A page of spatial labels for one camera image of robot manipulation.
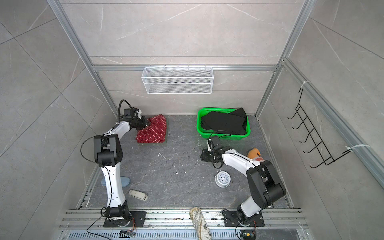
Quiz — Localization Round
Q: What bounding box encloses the red polka dot skirt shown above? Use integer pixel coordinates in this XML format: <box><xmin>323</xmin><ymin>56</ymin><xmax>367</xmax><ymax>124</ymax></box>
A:
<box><xmin>136</xmin><ymin>115</ymin><xmax>167</xmax><ymax>144</ymax></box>

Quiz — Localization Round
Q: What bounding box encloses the black skirt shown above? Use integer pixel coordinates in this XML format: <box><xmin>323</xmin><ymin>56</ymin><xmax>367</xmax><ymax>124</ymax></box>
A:
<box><xmin>200</xmin><ymin>108</ymin><xmax>248</xmax><ymax>136</ymax></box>

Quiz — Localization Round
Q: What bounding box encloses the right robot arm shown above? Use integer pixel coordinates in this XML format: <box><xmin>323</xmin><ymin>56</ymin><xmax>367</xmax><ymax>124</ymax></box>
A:
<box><xmin>201</xmin><ymin>136</ymin><xmax>287</xmax><ymax>227</ymax></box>

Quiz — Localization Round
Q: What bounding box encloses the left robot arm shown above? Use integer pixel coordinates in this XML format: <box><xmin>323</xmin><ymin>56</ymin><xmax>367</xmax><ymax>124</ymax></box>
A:
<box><xmin>84</xmin><ymin>100</ymin><xmax>151</xmax><ymax>227</ymax></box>

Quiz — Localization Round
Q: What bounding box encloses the green plastic basket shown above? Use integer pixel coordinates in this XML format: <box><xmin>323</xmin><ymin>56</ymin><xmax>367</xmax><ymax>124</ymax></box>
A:
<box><xmin>196</xmin><ymin>108</ymin><xmax>251</xmax><ymax>140</ymax></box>

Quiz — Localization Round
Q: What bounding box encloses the white alarm clock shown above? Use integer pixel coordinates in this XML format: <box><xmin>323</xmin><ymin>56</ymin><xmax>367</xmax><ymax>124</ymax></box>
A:
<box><xmin>215</xmin><ymin>171</ymin><xmax>231</xmax><ymax>188</ymax></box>

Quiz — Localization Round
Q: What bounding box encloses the orange plush toy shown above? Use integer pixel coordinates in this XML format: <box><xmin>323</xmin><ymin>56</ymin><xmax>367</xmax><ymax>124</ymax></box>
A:
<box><xmin>247</xmin><ymin>148</ymin><xmax>265</xmax><ymax>162</ymax></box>

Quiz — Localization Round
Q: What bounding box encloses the light blue cup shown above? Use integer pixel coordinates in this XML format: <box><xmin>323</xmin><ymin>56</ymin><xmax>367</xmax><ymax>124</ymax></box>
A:
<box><xmin>101</xmin><ymin>177</ymin><xmax>131</xmax><ymax>188</ymax></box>

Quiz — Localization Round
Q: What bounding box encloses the beige remote control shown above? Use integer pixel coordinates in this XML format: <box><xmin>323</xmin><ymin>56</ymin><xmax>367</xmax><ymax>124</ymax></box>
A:
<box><xmin>129</xmin><ymin>190</ymin><xmax>148</xmax><ymax>201</ymax></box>

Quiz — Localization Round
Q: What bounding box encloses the patterned rolled cloth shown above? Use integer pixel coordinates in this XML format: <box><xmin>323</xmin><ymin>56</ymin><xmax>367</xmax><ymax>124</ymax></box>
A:
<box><xmin>190</xmin><ymin>207</ymin><xmax>212</xmax><ymax>240</ymax></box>

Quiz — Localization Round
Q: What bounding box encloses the white wire wall basket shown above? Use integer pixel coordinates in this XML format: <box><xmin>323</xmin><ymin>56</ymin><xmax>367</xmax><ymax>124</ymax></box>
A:
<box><xmin>142</xmin><ymin>67</ymin><xmax>214</xmax><ymax>94</ymax></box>

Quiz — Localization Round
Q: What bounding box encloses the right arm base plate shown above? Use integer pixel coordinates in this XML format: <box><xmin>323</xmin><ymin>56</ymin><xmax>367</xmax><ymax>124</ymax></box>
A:
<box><xmin>222</xmin><ymin>209</ymin><xmax>265</xmax><ymax>227</ymax></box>

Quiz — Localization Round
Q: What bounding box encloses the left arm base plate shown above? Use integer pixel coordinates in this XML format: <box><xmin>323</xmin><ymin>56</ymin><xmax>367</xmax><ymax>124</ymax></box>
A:
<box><xmin>103</xmin><ymin>211</ymin><xmax>147</xmax><ymax>228</ymax></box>

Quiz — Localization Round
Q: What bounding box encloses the black wall hook rack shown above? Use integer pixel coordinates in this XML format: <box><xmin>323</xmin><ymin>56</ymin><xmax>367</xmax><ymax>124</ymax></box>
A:
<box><xmin>287</xmin><ymin>89</ymin><xmax>352</xmax><ymax>169</ymax></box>

